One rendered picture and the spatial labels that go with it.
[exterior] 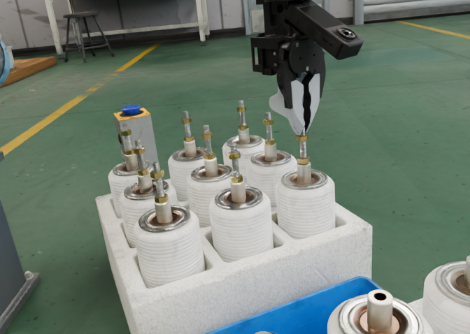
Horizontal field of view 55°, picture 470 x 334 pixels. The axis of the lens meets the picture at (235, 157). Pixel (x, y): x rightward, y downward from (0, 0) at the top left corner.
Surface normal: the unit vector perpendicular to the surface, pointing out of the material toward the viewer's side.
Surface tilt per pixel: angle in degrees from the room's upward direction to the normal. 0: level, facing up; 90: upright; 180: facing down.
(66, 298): 0
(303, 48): 90
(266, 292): 90
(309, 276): 90
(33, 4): 90
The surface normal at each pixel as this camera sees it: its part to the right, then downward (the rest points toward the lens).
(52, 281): -0.09, -0.93
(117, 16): -0.02, 0.36
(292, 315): 0.39, 0.26
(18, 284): 1.00, -0.08
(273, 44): -0.75, 0.30
